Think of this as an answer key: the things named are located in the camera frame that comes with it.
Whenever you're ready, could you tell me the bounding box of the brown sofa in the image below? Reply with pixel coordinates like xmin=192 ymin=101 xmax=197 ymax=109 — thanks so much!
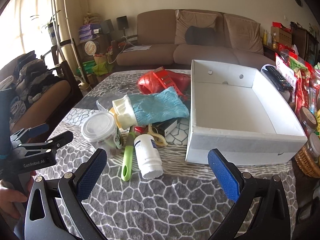
xmin=116 ymin=9 xmax=275 ymax=69

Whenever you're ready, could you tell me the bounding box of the dark red pouch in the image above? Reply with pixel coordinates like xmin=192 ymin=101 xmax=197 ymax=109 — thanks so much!
xmin=167 ymin=70 xmax=190 ymax=92

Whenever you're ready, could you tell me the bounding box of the red snack bag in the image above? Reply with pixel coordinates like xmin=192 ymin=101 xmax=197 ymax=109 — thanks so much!
xmin=275 ymin=51 xmax=319 ymax=114

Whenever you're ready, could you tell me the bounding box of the black speaker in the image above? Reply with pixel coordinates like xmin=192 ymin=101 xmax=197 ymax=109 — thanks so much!
xmin=116 ymin=16 xmax=129 ymax=30

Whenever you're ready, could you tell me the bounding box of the dark blue lumbar cushion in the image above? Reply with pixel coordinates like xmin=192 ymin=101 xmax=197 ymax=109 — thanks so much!
xmin=185 ymin=26 xmax=217 ymax=46

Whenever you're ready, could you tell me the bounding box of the clear round lidded container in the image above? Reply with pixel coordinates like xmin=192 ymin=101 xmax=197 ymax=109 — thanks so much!
xmin=81 ymin=111 xmax=123 ymax=156

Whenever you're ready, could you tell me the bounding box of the white coat stand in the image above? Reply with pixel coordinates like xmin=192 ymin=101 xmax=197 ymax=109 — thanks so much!
xmin=50 ymin=0 xmax=92 ymax=92

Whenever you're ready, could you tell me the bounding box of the black remote control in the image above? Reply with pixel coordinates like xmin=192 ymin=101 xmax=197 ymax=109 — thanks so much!
xmin=263 ymin=65 xmax=293 ymax=92

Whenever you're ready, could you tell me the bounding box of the white cardboard box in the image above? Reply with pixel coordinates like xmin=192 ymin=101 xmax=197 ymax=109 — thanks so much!
xmin=185 ymin=60 xmax=307 ymax=165

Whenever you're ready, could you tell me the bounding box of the red raffia string ball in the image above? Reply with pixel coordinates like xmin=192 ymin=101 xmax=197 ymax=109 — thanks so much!
xmin=137 ymin=71 xmax=165 ymax=94

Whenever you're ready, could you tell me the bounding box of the green handled peeler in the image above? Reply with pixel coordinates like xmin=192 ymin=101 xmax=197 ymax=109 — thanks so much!
xmin=121 ymin=125 xmax=136 ymax=181

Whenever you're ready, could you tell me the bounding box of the wicker basket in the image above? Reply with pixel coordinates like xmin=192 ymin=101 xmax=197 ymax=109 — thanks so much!
xmin=294 ymin=145 xmax=320 ymax=178

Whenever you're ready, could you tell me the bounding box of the red plastic grater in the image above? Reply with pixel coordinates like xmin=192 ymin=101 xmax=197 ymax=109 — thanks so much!
xmin=153 ymin=67 xmax=188 ymax=100

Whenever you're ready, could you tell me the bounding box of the teal knitted cloth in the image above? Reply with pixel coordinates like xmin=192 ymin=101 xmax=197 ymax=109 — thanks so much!
xmin=112 ymin=87 xmax=189 ymax=129

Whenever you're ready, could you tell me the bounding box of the white pill bottle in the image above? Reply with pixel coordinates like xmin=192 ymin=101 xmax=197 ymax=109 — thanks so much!
xmin=134 ymin=134 xmax=163 ymax=180

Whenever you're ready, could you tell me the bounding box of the person's left hand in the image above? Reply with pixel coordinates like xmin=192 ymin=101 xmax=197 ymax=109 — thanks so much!
xmin=1 ymin=171 xmax=36 ymax=219

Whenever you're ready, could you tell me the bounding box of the yellow plastic clip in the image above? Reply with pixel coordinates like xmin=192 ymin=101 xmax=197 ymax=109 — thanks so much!
xmin=147 ymin=124 xmax=168 ymax=147

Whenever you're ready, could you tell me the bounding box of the brown lidded jar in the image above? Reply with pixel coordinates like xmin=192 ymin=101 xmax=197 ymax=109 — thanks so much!
xmin=299 ymin=106 xmax=318 ymax=137

